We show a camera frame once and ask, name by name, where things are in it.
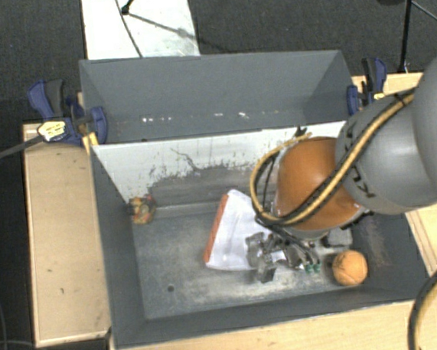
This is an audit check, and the grey metal bin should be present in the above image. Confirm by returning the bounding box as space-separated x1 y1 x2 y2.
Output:
77 28 435 350

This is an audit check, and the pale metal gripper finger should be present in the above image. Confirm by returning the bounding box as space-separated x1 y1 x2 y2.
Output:
254 257 289 285
244 231 277 263

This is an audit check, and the white packet with orange edge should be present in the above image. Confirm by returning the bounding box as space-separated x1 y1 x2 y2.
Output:
197 185 289 276

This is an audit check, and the pale wood board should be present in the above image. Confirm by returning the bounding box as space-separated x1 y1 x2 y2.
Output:
13 116 115 348

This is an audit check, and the orange ball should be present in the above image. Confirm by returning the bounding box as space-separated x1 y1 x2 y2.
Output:
330 248 370 289

